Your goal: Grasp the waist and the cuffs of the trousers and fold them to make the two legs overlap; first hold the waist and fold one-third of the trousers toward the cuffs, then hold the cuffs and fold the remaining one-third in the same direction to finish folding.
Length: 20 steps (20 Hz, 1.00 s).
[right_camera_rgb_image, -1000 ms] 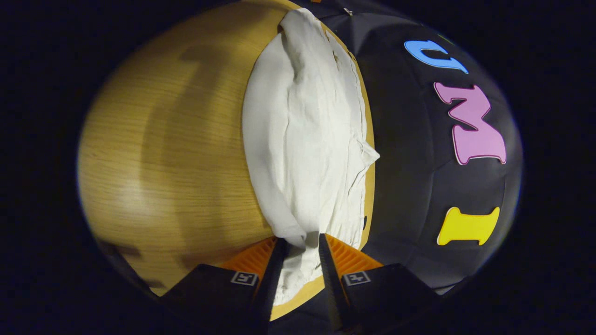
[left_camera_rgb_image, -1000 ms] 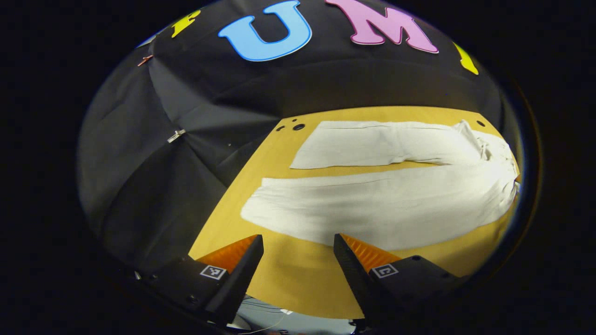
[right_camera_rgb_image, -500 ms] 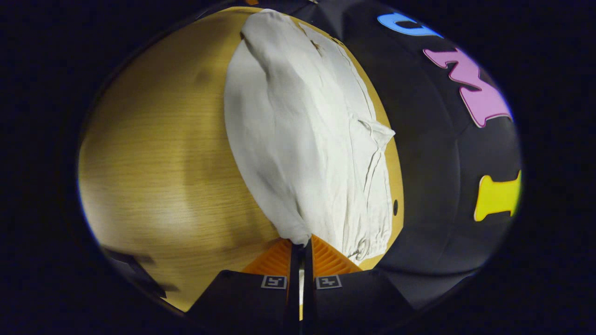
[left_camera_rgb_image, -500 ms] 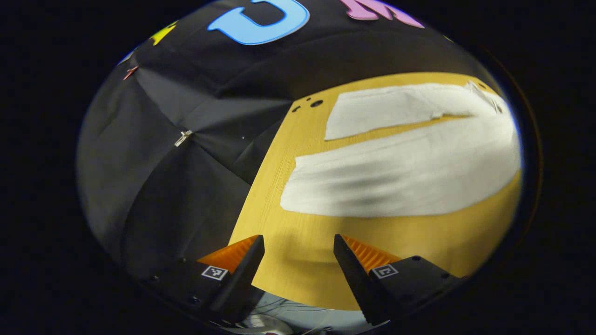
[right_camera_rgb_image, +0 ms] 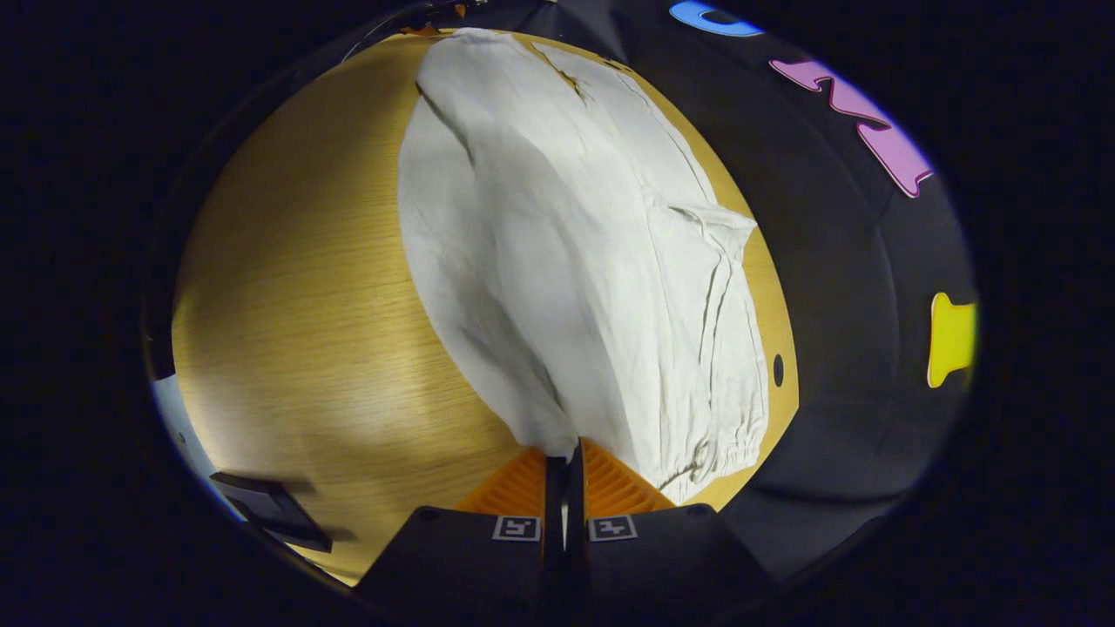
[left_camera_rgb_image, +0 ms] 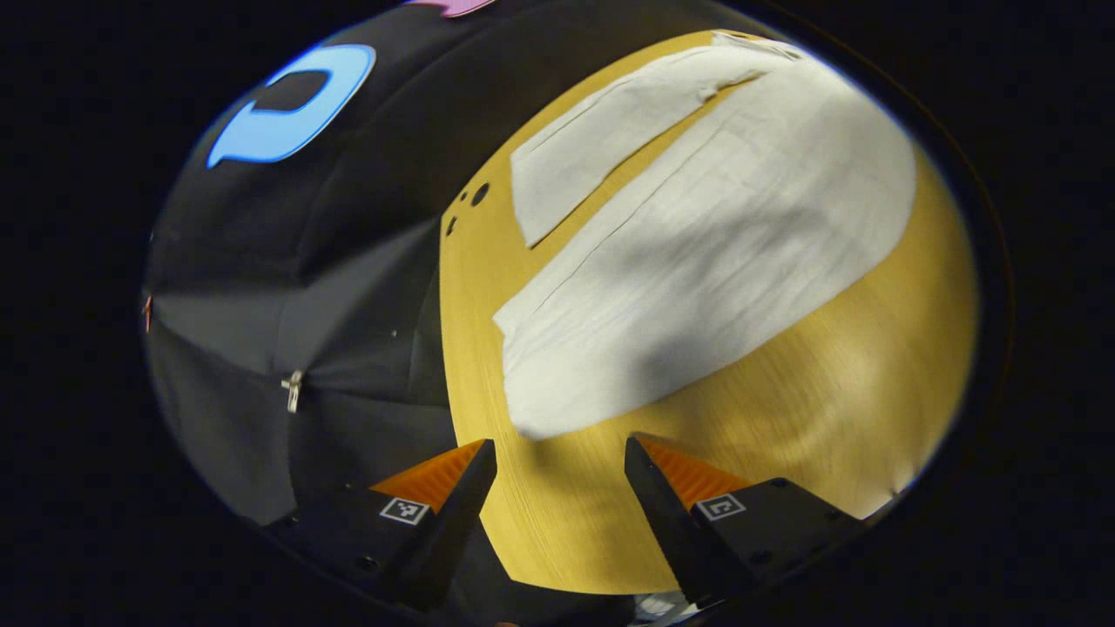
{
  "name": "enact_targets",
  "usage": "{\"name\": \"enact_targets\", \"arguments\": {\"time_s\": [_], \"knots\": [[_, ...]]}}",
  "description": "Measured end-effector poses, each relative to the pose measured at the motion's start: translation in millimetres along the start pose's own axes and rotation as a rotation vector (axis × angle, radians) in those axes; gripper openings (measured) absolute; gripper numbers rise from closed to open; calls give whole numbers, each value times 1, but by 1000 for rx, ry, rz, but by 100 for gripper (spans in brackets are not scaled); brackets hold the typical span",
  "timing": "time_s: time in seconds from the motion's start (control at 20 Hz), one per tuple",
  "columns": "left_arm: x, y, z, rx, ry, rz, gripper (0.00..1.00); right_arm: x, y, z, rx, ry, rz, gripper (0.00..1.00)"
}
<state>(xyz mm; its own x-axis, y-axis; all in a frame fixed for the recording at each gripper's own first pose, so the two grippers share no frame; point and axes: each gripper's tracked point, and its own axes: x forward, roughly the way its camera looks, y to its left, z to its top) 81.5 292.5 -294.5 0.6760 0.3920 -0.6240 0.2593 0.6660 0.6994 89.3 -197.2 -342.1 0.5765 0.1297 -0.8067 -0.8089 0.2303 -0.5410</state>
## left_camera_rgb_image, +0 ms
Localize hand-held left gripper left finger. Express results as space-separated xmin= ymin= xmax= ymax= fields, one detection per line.
xmin=264 ymin=438 xmax=498 ymax=612

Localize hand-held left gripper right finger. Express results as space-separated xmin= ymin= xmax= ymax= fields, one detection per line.
xmin=624 ymin=434 xmax=869 ymax=609

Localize white jeans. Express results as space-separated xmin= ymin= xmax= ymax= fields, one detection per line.
xmin=492 ymin=33 xmax=918 ymax=441

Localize black backdrop cloth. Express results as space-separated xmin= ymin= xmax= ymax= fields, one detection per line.
xmin=142 ymin=0 xmax=741 ymax=621

